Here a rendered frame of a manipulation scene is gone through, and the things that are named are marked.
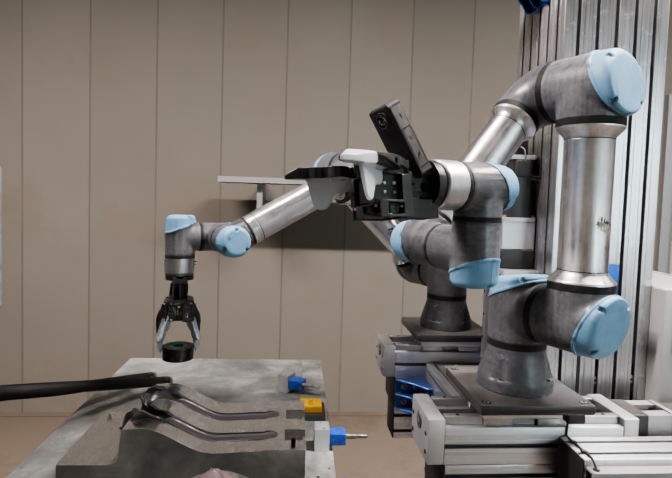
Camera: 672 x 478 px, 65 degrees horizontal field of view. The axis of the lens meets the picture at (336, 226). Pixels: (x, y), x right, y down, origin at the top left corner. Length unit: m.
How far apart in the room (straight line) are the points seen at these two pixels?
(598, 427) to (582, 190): 0.48
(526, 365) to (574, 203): 0.33
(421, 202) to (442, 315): 0.85
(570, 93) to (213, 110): 2.70
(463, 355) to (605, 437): 0.51
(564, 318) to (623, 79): 0.42
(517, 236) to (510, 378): 0.39
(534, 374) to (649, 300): 0.43
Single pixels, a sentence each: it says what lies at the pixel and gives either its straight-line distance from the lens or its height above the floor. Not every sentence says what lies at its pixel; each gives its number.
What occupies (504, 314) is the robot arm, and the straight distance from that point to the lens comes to 1.10.
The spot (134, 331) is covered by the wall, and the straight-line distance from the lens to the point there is 3.63.
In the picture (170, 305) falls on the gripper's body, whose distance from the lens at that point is 1.41.
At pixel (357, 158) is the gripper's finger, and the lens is 0.62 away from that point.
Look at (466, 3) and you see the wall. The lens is 3.76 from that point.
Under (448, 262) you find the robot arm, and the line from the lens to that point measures 0.85.
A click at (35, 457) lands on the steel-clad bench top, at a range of 1.47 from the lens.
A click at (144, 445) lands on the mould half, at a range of 1.21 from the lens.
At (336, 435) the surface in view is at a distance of 1.36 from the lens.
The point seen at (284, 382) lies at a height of 0.83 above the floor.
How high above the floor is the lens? 1.41
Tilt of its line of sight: 3 degrees down
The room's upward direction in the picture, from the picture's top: 2 degrees clockwise
